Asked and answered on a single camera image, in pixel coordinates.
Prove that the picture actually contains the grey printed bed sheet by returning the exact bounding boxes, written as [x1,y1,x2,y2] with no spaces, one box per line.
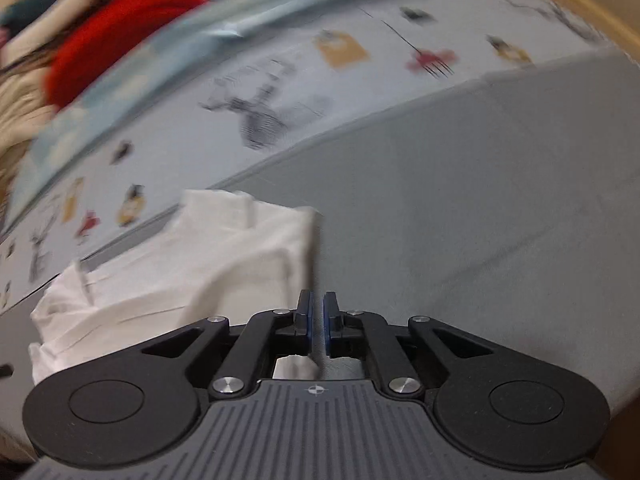
[1,0,639,438]

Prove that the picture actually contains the white small shirt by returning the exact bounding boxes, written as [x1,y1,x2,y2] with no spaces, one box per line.
[28,191,317,382]

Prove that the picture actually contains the red folded cloth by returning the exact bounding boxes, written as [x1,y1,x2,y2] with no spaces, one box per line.
[44,0,208,108]

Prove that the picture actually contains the cream folded towels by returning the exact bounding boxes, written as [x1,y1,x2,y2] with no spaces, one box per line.
[0,66,56,226]

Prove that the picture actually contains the light blue quilt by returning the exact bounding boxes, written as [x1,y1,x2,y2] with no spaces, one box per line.
[8,0,497,212]

